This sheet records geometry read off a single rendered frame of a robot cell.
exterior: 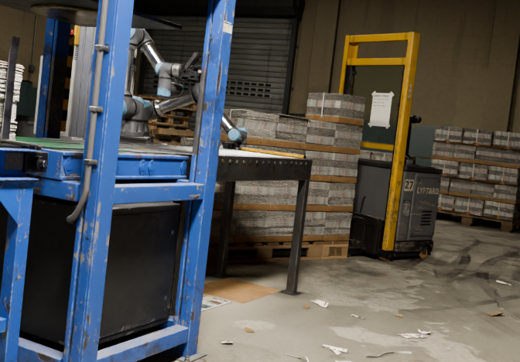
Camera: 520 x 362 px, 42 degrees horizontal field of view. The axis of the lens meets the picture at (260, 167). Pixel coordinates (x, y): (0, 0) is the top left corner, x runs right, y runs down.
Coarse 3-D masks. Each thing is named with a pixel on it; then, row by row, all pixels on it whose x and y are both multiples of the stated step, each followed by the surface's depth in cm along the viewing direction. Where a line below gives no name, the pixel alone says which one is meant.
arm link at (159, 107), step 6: (174, 96) 457; (180, 96) 453; (186, 96) 452; (192, 96) 449; (150, 102) 460; (156, 102) 458; (162, 102) 457; (168, 102) 455; (174, 102) 454; (180, 102) 453; (186, 102) 453; (192, 102) 454; (156, 108) 456; (162, 108) 457; (168, 108) 457; (174, 108) 457; (156, 114) 459
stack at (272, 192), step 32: (320, 160) 510; (256, 192) 472; (288, 192) 491; (320, 192) 514; (256, 224) 477; (288, 224) 496; (320, 224) 516; (256, 256) 480; (288, 256) 517; (320, 256) 520
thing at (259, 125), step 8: (240, 112) 467; (248, 112) 460; (256, 112) 468; (240, 120) 466; (248, 120) 462; (256, 120) 466; (264, 120) 470; (272, 120) 475; (248, 128) 463; (256, 128) 467; (264, 128) 472; (272, 128) 476; (248, 136) 463; (256, 136) 468; (264, 136) 473; (248, 144) 466
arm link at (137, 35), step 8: (136, 32) 383; (144, 32) 391; (136, 40) 384; (136, 48) 387; (128, 56) 383; (128, 64) 384; (128, 72) 384; (128, 80) 385; (128, 88) 386; (128, 96) 384; (128, 104) 385; (128, 112) 387
